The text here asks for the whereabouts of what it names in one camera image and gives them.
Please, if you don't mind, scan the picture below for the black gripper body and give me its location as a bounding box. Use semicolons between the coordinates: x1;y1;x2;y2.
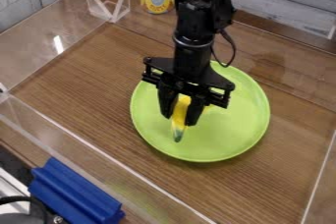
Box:
142;57;235;108

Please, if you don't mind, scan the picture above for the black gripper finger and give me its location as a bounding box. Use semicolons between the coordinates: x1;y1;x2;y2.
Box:
186;95;208;126
158;83;179;119

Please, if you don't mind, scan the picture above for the yellow banana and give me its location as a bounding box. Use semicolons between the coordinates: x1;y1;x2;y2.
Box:
171;95;191;142

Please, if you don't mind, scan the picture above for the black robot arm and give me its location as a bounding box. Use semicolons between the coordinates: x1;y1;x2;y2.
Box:
143;0;235;126

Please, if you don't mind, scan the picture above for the green plate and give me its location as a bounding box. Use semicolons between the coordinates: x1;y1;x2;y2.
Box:
130;63;271;162

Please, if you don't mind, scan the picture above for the blue plastic clamp block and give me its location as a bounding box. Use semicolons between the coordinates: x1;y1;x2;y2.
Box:
30;157;127;224

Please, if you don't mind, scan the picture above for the clear acrylic enclosure wall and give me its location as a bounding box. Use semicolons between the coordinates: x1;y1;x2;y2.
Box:
0;10;336;224

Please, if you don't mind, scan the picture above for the black cable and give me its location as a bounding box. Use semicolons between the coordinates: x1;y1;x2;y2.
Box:
0;195;34;205

